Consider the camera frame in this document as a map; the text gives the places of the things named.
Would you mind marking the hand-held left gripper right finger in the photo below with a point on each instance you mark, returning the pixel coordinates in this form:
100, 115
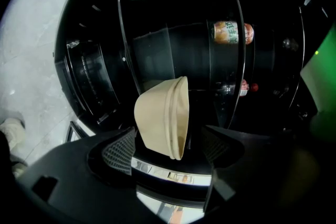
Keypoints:
223, 147

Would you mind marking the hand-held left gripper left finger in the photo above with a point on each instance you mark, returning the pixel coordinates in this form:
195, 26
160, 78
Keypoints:
118, 150

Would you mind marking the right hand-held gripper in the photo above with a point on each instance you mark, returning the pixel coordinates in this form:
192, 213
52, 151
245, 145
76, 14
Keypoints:
324, 81

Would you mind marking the beige plastic tray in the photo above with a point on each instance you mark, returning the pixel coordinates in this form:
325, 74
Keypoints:
157, 118

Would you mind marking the red labelled drink bottle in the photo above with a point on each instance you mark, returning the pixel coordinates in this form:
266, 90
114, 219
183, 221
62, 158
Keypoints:
245, 87

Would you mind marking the person's white right shoe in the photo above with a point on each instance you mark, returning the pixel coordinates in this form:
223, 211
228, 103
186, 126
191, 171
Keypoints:
18, 170

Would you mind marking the person's white shoe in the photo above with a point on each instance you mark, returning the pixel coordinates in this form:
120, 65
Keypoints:
18, 170
11, 132

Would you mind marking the person's white left shoe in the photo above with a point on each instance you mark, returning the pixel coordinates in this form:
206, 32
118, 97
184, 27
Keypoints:
11, 132

